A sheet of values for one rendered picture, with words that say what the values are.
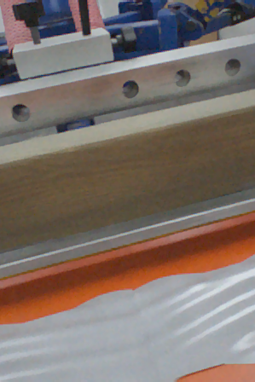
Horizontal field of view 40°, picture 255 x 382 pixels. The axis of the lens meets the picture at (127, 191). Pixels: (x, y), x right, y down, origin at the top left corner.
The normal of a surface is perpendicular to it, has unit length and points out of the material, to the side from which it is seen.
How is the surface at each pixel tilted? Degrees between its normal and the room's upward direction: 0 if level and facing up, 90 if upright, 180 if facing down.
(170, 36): 90
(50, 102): 90
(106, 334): 32
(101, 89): 90
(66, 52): 90
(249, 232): 0
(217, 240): 0
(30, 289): 0
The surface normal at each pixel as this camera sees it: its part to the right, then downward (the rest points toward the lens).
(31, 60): 0.22, 0.50
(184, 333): 0.12, -0.49
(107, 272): -0.15, -0.83
